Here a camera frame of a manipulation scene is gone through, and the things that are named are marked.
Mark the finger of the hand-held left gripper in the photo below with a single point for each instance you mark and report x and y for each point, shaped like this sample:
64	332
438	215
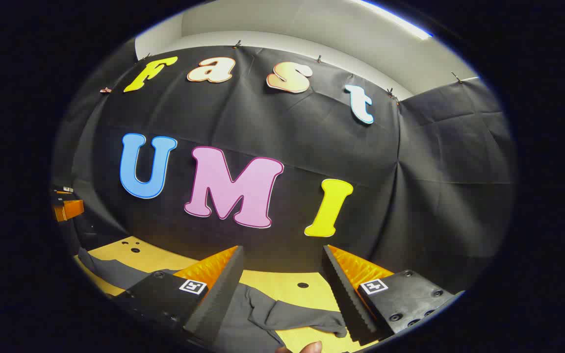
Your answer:
69	210

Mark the grey collared shirt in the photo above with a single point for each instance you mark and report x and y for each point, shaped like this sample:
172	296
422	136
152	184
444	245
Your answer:
282	314

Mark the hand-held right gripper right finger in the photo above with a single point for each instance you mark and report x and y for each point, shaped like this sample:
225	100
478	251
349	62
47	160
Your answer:
348	304

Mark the black backdrop cloth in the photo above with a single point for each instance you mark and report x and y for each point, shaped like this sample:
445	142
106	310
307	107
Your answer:
263	122

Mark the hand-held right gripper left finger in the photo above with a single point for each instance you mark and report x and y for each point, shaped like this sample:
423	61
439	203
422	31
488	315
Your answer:
223	294

